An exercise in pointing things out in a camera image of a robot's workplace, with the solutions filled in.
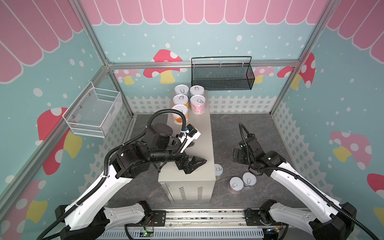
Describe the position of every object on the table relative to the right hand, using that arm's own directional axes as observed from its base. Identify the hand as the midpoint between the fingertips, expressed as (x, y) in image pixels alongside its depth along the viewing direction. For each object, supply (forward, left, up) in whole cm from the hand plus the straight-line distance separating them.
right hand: (240, 154), depth 78 cm
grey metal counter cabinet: (-20, +22, +10) cm, 31 cm away
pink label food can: (-12, +2, -11) cm, 17 cm away
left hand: (-11, +23, +19) cm, 32 cm away
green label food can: (-4, +11, -12) cm, 17 cm away
